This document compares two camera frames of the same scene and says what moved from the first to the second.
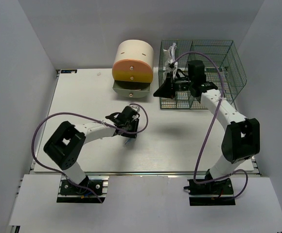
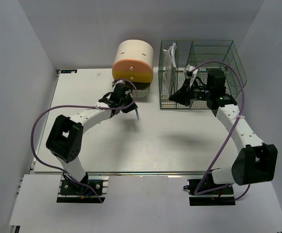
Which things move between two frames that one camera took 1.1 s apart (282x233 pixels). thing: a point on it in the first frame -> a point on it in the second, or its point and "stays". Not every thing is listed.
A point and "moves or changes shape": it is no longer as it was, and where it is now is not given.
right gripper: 166,90 -> 184,95
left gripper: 135,123 -> 132,107
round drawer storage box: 133,68 stays
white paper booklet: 169,56 stays
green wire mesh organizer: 223,69 stays
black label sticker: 69,71 stays
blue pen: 127,141 moves or changes shape
